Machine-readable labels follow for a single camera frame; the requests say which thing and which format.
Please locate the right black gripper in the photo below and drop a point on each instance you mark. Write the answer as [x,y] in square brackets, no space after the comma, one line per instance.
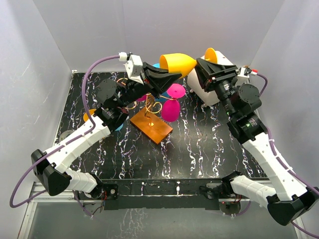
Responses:
[214,69]

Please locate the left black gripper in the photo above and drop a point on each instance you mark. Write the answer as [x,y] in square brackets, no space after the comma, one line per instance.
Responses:
[159,81]

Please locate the pink wine glass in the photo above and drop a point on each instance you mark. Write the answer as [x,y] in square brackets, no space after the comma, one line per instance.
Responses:
[141,99]
[171,108]

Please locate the yellow wine glass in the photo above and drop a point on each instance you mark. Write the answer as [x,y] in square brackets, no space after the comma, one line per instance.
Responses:
[86,115]
[182,63]

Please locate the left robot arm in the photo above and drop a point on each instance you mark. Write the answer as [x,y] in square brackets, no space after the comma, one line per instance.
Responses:
[52,166]

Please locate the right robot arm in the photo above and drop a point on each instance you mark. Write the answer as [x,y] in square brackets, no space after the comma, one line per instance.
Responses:
[289,197]

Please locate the white cylindrical container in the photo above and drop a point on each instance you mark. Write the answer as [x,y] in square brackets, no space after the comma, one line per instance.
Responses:
[209,98]

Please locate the clear tape roll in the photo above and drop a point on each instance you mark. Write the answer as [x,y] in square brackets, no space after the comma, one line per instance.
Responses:
[65,134]

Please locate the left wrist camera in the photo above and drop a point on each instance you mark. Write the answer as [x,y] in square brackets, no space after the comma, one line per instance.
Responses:
[133,65]

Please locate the gold wire glass rack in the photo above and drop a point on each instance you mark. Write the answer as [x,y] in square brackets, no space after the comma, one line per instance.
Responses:
[148,121]

